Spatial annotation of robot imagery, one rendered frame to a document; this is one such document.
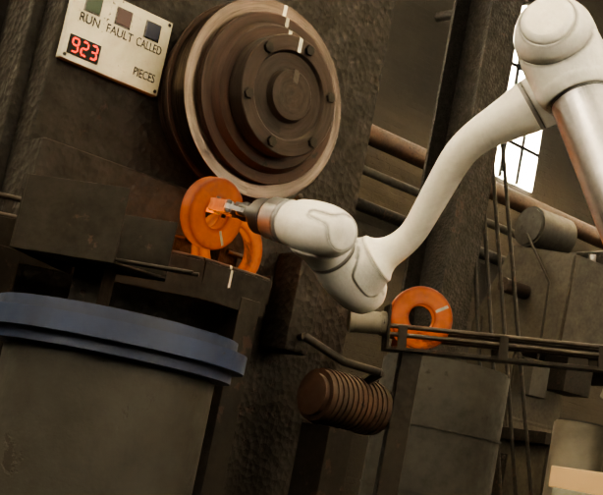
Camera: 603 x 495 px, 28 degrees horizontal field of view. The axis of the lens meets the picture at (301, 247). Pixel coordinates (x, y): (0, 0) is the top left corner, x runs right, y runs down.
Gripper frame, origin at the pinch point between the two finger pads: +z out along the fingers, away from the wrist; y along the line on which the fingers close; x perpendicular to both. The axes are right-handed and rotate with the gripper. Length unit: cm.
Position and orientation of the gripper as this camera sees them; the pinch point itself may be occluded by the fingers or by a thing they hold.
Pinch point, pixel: (209, 204)
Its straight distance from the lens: 261.9
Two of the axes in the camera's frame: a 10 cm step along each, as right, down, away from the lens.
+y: 6.8, 2.4, 6.9
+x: 2.9, -9.6, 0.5
